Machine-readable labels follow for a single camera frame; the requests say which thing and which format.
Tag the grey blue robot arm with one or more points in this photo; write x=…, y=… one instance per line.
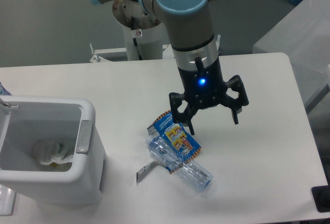
x=180, y=112

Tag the torn silver wrapper strip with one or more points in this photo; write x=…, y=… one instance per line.
x=141, y=174

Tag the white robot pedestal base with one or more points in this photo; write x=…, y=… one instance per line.
x=136, y=35

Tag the blue white package edge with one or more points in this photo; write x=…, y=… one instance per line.
x=3, y=90

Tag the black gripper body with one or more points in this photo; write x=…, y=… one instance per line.
x=204, y=89

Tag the black device at table corner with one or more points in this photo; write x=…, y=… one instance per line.
x=321, y=198

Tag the clear crushed plastic bottle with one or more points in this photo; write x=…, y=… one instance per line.
x=190, y=172

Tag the white covered side table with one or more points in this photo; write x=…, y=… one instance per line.
x=303, y=35

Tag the clear plastic sheet at left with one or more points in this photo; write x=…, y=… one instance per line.
x=7, y=201

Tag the crumpled white paper trash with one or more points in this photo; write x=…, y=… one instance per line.
x=58, y=150

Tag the white plastic trash can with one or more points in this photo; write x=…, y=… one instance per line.
x=24, y=121

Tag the blue snack wrapper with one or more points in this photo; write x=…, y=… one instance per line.
x=177, y=146

